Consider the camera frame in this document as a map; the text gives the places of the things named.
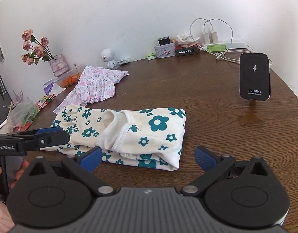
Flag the dried pink flowers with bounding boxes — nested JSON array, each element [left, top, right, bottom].
[[21, 29, 54, 65]]

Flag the orange snack bag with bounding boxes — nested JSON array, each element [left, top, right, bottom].
[[56, 70, 82, 88]]

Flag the black red box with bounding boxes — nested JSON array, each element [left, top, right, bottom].
[[175, 45, 199, 57]]

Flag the right white charger adapter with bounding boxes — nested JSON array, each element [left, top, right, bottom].
[[210, 31, 219, 44]]

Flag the white power strip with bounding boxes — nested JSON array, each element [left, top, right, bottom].
[[202, 40, 248, 51]]

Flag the white charging cable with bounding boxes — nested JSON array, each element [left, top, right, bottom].
[[188, 18, 272, 66]]

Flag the plastic bag with snacks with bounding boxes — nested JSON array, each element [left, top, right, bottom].
[[7, 100, 40, 132]]

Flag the white wall socket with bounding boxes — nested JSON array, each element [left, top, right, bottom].
[[288, 85, 295, 92]]

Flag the black wireless charger stand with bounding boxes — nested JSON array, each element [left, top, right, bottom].
[[239, 52, 271, 101]]

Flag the left white charger adapter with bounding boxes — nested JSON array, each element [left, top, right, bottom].
[[203, 32, 210, 45]]

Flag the green white small box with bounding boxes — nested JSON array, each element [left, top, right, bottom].
[[147, 53, 156, 61]]

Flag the cream teal floral garment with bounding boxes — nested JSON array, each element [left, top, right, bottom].
[[46, 105, 186, 171]]

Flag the pink floral garment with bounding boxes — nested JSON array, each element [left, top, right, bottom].
[[54, 66, 129, 114]]

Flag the crumpled white tissue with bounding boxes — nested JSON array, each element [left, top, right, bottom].
[[176, 32, 199, 48]]

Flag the green spray bottle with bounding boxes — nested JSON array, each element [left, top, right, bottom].
[[203, 44, 227, 53]]

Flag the small black box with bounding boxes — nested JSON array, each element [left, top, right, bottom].
[[158, 36, 171, 46]]

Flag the white charger adapter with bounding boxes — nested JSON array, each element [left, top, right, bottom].
[[210, 31, 219, 44], [203, 32, 210, 45]]

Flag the pink white vase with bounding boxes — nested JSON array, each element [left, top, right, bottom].
[[49, 55, 69, 77]]

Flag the pink jacket left sleeve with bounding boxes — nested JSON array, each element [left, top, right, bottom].
[[0, 201, 15, 233]]

